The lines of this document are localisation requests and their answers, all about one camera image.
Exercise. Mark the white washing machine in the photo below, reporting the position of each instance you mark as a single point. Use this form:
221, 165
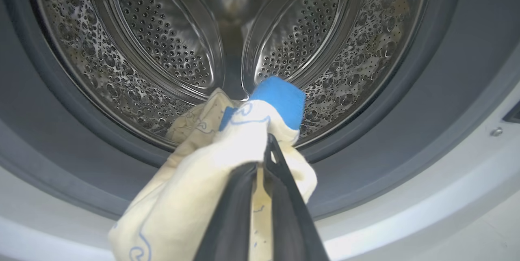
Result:
426, 139

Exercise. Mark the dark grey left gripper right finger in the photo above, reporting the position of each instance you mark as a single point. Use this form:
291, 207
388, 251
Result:
290, 220

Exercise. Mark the cream garment with blue cuff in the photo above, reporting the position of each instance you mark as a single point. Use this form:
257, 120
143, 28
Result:
191, 188

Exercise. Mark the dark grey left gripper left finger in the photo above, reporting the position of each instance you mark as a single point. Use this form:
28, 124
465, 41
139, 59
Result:
231, 220

